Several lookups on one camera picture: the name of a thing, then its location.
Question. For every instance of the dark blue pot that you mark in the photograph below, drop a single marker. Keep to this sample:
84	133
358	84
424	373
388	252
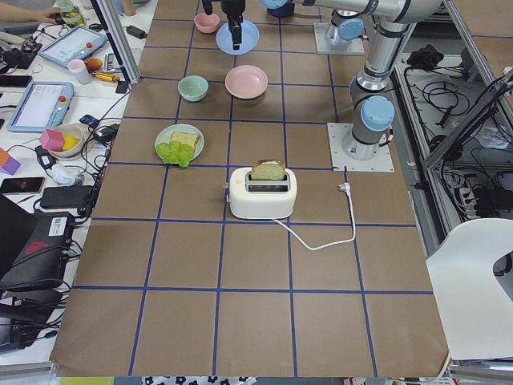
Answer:
287	10

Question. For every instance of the aluminium frame post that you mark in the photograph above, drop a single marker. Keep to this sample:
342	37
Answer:
109	19

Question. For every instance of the bread slice in toaster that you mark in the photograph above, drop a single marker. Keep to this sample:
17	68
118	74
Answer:
268	170

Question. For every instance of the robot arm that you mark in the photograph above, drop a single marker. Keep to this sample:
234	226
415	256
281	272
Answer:
373	112

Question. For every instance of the green bowl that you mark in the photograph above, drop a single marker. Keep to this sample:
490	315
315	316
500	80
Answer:
193	88

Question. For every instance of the black control box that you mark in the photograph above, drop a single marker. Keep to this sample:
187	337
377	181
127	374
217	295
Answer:
34	250

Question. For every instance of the upper teach pendant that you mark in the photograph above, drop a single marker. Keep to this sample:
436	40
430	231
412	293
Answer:
78	43

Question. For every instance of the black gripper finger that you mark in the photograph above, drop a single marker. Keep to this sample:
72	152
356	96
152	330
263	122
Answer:
235	29

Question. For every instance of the bread slice on plate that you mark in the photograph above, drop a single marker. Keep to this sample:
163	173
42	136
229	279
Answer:
186	138

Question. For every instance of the pink bowl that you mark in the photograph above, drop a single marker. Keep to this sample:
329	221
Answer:
207	23

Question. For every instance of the pink cup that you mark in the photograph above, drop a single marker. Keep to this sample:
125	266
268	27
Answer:
78	69

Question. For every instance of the green plate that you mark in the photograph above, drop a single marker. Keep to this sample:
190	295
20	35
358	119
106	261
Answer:
165	136

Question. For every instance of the lower teach pendant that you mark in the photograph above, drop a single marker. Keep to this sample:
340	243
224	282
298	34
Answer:
43	106

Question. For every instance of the white chair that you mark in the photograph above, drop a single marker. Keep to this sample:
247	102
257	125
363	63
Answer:
475	310

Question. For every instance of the blue plate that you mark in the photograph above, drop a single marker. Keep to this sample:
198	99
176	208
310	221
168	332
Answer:
250	37

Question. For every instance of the bowl with toy blocks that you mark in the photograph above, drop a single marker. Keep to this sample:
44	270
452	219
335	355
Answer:
64	141

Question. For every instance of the teach pendant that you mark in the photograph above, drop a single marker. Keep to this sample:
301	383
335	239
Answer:
78	43
43	106

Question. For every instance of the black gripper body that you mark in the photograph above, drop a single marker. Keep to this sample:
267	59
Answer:
233	9

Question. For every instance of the black smartphone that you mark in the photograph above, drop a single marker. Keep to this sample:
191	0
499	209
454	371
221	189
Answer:
22	185

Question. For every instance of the pink plate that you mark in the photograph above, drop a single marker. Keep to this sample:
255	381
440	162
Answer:
246	82

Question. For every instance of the lettuce leaf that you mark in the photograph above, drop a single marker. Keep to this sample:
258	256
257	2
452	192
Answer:
175	152

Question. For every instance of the white toaster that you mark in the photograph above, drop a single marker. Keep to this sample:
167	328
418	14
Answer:
261	199

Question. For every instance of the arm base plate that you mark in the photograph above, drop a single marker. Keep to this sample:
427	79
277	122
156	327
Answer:
349	155
345	39

